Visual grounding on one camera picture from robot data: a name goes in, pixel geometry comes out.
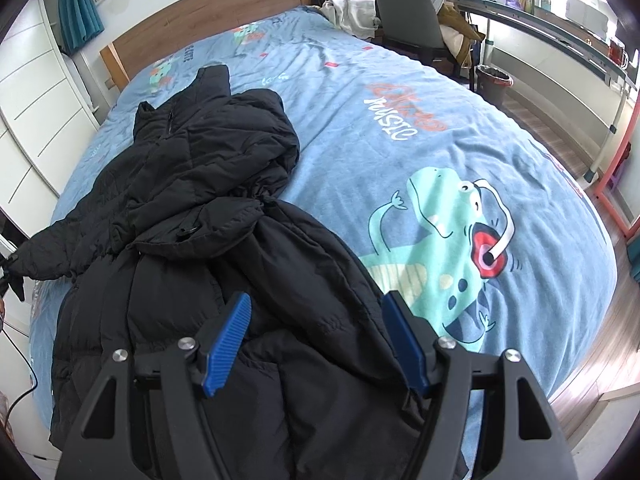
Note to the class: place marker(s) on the wooden headboard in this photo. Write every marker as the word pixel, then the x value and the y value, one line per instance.
pixel 200 15

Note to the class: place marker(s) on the coral metal frame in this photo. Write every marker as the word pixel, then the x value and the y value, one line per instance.
pixel 617 160

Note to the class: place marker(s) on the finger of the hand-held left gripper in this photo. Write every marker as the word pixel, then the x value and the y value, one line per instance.
pixel 12 272

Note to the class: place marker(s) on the blue dinosaur printed bed sheet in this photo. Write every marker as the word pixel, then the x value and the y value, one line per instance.
pixel 400 110

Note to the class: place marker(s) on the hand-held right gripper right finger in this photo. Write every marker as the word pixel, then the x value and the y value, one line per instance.
pixel 406 340

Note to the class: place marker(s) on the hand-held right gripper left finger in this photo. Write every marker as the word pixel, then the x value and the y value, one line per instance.
pixel 227 345

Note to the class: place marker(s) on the dark waste bin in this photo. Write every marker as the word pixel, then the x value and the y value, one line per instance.
pixel 492 87

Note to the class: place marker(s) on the grey-edged desk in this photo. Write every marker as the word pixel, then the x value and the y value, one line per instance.
pixel 550 27

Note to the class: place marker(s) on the grey office chair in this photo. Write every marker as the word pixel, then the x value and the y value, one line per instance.
pixel 400 5

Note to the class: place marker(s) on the teal curtain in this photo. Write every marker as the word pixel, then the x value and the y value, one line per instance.
pixel 75 5

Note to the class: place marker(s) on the white wardrobe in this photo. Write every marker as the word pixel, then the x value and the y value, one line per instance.
pixel 30 110

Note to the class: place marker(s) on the brown jacket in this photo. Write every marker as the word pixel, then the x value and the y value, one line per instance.
pixel 460 25

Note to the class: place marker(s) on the cream clothes pile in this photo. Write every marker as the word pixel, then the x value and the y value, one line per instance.
pixel 350 15

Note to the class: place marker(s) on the black puffer coat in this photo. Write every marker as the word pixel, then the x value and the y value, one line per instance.
pixel 210 210

